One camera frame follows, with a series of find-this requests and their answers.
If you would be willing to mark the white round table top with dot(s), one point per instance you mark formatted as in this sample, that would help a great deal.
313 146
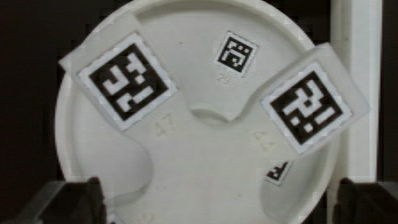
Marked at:
195 43

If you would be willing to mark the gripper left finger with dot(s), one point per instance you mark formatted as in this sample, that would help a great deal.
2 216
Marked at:
66 204

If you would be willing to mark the white cross-shaped table base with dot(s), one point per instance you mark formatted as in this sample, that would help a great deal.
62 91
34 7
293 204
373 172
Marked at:
206 160

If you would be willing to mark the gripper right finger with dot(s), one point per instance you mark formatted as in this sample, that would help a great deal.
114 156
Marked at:
366 204

